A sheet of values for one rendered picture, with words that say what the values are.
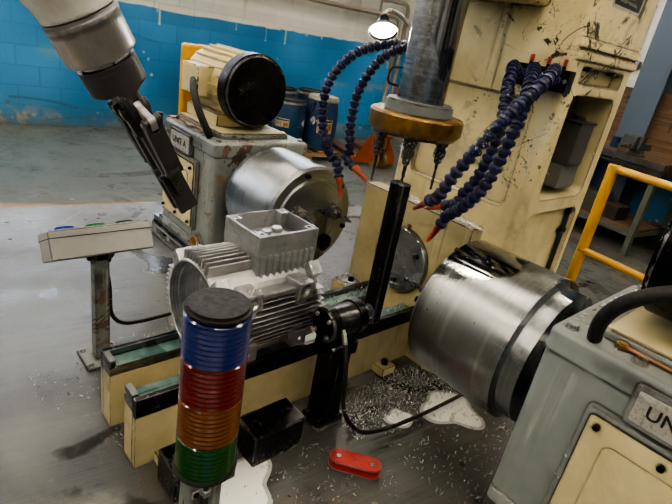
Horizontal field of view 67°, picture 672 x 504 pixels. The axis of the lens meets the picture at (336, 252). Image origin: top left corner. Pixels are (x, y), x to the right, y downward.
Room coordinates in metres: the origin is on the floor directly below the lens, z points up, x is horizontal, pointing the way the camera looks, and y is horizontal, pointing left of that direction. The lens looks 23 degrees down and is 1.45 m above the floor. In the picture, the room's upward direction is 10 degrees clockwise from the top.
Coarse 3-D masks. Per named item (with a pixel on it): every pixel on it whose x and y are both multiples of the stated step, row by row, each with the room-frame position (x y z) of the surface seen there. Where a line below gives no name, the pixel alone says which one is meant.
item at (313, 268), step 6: (174, 252) 0.74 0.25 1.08; (180, 252) 0.74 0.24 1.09; (174, 258) 0.74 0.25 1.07; (180, 258) 0.73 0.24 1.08; (174, 264) 0.74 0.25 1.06; (306, 264) 0.78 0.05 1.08; (312, 264) 0.78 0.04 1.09; (318, 264) 0.79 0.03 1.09; (306, 270) 0.78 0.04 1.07; (312, 270) 0.77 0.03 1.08; (318, 270) 0.78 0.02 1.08; (312, 276) 0.78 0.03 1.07; (216, 282) 0.65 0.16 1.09; (222, 282) 0.66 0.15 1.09; (228, 282) 0.66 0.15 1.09; (228, 288) 0.66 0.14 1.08; (168, 318) 0.74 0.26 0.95; (174, 324) 0.73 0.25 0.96; (306, 330) 0.78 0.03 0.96
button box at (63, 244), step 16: (112, 224) 0.81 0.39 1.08; (128, 224) 0.83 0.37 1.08; (144, 224) 0.85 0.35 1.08; (48, 240) 0.73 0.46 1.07; (64, 240) 0.75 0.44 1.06; (80, 240) 0.76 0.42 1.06; (96, 240) 0.78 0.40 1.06; (112, 240) 0.80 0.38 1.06; (128, 240) 0.81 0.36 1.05; (144, 240) 0.83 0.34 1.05; (48, 256) 0.73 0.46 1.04; (64, 256) 0.74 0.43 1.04; (80, 256) 0.75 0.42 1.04
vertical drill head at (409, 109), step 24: (432, 0) 0.97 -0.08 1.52; (456, 0) 0.97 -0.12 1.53; (432, 24) 0.97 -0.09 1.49; (456, 24) 0.98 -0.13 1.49; (408, 48) 1.00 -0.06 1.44; (432, 48) 0.97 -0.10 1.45; (456, 48) 0.99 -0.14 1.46; (408, 72) 0.98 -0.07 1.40; (432, 72) 0.97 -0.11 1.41; (408, 96) 0.97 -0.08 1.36; (432, 96) 0.97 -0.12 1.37; (384, 120) 0.95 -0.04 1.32; (408, 120) 0.92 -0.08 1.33; (432, 120) 0.94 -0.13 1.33; (456, 120) 1.00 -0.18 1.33; (384, 144) 1.00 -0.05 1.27; (408, 144) 0.94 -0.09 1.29
